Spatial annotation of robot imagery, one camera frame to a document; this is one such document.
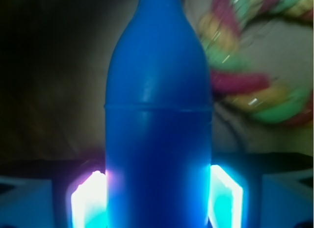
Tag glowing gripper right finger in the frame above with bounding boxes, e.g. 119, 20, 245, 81
208, 164, 246, 228

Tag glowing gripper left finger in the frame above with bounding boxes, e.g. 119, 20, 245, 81
65, 161, 107, 228

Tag blue plastic bottle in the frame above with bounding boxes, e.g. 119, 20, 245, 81
105, 0, 212, 228

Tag multicoloured twisted rope toy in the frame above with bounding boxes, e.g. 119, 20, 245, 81
198, 0, 314, 127

